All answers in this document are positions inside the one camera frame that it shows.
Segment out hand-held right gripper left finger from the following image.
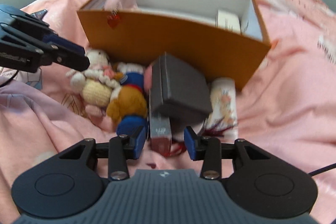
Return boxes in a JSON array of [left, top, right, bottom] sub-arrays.
[[60, 126, 147, 180]]

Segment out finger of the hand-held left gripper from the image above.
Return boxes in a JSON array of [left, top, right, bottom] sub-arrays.
[[0, 5, 85, 56], [0, 27, 91, 73]]

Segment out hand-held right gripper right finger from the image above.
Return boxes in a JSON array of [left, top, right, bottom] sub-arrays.
[[184, 126, 271, 180]]

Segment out small silver red box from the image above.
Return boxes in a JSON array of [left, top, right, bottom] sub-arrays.
[[149, 109, 174, 156]]

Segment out white pink crochet bunny doll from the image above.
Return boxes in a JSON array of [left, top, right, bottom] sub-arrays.
[[66, 49, 121, 117]]

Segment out brown bear doll blue clothes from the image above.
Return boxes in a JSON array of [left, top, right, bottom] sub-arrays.
[[106, 63, 149, 135]]

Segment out orange cardboard box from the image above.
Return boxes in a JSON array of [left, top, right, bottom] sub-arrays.
[[77, 0, 272, 92]]

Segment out long white box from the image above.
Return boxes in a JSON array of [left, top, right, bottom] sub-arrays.
[[216, 9, 241, 34]]

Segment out red tassel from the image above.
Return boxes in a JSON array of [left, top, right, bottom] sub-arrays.
[[168, 120, 231, 157]]

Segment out dark patterned object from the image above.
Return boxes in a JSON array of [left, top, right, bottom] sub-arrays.
[[30, 9, 48, 21]]

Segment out black square box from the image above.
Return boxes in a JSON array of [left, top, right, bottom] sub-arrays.
[[149, 52, 214, 125]]

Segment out pink plush ball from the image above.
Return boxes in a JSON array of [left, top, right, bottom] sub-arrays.
[[144, 64, 154, 93]]

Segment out left hand-held gripper cable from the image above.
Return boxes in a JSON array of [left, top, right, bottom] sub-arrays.
[[0, 70, 19, 88]]

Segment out hand-held gripper cable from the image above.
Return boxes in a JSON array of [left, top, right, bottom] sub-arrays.
[[307, 162, 336, 177], [0, 70, 19, 88]]

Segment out right hand-held gripper cable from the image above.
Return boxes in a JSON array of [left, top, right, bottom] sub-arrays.
[[307, 162, 336, 177]]

